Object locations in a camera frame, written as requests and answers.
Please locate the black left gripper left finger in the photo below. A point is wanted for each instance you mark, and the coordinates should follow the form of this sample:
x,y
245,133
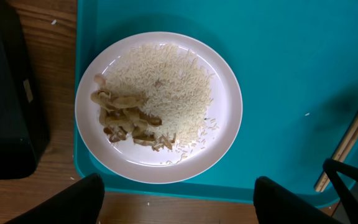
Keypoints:
x,y
80,203

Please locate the pink plate with food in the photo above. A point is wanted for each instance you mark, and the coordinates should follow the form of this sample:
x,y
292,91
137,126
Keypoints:
x,y
139,163

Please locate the teal serving tray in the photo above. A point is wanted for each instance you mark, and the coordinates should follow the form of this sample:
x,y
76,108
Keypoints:
x,y
297,66

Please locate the rice and meat leftovers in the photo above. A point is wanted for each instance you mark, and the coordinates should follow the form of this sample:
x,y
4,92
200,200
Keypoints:
x,y
157,95

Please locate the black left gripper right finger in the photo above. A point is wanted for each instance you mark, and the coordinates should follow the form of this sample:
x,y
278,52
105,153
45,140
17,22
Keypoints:
x,y
276,205

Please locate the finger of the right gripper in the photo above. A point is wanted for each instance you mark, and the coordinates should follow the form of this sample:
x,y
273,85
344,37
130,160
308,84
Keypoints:
x,y
332,169

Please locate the black bin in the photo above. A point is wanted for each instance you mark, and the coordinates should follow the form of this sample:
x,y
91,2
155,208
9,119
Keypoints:
x,y
24,134

